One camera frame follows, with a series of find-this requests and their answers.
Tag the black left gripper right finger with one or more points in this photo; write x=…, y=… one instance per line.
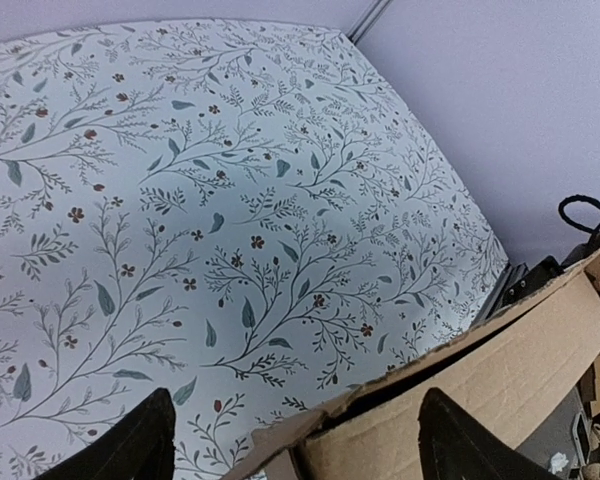
x=454, y=445

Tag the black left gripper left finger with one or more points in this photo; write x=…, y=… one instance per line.
x=139, y=446

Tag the brown cardboard box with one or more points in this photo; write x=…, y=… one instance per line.
x=509, y=374

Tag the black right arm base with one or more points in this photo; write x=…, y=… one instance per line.
x=515, y=283

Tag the floral patterned table mat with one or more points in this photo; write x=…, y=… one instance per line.
x=244, y=213

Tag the right aluminium frame post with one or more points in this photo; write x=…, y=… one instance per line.
x=367, y=20

